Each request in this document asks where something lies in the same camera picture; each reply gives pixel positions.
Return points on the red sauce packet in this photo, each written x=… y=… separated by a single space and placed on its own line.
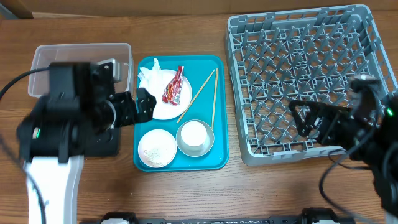
x=173 y=89

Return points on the grey bowl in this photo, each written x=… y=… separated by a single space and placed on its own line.
x=199 y=150

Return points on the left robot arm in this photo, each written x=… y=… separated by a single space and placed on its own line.
x=81 y=116

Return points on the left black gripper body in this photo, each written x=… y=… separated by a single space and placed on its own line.
x=125 y=113

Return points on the left wooden chopstick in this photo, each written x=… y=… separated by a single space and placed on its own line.
x=196 y=95

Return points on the teal plastic tray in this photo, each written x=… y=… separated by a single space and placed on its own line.
x=196 y=69

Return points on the white napkin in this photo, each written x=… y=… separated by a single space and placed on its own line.
x=151 y=79

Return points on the rice grains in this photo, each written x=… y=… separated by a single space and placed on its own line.
x=156 y=156

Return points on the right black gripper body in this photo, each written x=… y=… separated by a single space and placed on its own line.
x=337 y=123

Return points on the wooden chopstick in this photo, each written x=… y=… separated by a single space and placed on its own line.
x=196 y=95
x=214 y=99

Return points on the white cup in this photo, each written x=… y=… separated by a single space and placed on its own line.
x=193 y=133

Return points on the grey dishwasher rack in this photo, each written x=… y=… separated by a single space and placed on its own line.
x=308 y=54

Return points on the pink bowl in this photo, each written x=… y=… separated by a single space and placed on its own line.
x=157 y=138

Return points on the large white plate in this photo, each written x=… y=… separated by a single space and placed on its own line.
x=165 y=111

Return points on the black tray bin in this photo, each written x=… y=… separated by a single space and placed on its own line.
x=105 y=144

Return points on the right wooden chopstick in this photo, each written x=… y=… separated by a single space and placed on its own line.
x=214 y=99

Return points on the clear plastic bin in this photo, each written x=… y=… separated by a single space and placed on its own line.
x=98 y=53

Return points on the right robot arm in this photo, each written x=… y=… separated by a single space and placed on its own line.
x=367 y=133

